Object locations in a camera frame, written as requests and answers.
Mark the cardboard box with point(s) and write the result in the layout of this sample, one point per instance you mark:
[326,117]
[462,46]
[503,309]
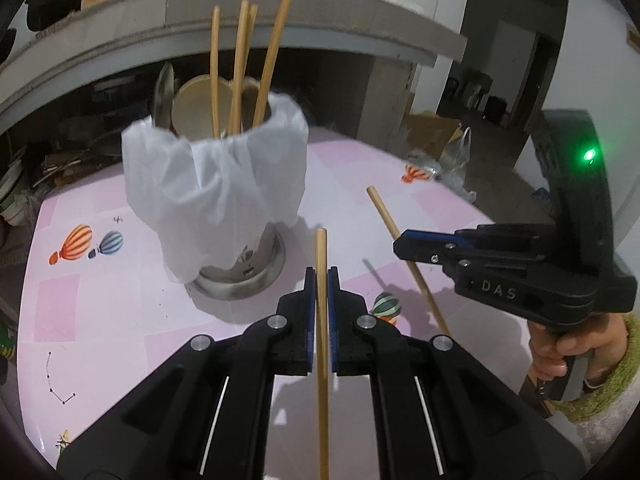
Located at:
[430,132]

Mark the cooking oil bottle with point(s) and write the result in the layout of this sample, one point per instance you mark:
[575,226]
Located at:
[5,345]

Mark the round white plastic spoon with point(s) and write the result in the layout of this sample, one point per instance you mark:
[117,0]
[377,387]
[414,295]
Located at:
[197,110]

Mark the metal spoon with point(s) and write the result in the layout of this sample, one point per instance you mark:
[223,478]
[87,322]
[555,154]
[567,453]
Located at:
[164,97]

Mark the person's right hand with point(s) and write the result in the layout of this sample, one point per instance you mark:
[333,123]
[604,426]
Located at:
[555,360]

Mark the blue plastic box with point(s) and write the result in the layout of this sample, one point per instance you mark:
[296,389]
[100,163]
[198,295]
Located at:
[541,194]

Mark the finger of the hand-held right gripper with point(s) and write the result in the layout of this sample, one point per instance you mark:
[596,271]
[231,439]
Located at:
[435,238]
[425,252]

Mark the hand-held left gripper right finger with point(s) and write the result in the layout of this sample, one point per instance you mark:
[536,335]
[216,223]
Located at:
[333,330]

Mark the concrete kitchen counter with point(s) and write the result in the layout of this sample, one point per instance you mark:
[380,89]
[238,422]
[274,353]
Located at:
[300,25]

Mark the white plastic bag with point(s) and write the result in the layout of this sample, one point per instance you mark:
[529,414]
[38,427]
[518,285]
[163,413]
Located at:
[215,185]

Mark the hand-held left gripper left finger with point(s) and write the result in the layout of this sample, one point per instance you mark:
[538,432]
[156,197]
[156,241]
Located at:
[311,330]

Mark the steel utensil holder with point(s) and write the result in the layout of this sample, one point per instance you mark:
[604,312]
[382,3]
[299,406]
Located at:
[235,286]

